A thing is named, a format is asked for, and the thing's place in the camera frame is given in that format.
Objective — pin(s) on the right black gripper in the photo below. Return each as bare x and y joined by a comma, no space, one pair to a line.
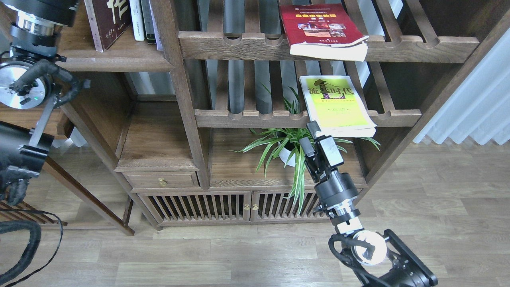
335,190

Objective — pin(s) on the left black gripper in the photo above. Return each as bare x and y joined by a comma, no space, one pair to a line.
61,12

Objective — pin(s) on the yellow green book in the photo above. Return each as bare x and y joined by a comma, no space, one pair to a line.
333,102

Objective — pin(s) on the dark maroon book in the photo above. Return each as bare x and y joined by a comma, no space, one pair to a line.
108,19

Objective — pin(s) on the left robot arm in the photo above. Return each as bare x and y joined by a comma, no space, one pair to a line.
32,79

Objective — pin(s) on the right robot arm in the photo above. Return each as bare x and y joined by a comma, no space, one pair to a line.
378,260

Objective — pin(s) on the green spider plant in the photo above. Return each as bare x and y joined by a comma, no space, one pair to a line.
275,141

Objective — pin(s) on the white plant pot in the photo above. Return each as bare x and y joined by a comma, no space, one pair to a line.
291,153

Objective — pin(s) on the dark green upright book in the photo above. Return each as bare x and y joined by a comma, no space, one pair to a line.
148,21

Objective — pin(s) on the thin white upright book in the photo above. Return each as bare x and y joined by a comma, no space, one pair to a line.
155,27

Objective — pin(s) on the red book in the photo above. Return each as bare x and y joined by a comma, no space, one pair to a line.
323,31

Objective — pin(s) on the dark wooden bookshelf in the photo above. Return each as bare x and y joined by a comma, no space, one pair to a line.
179,113

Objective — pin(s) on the brass drawer knob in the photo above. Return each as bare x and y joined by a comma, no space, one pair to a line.
162,182

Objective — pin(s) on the white curtain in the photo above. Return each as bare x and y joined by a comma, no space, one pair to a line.
479,110

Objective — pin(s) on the wooden slatted chair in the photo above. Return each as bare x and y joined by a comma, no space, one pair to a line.
24,211

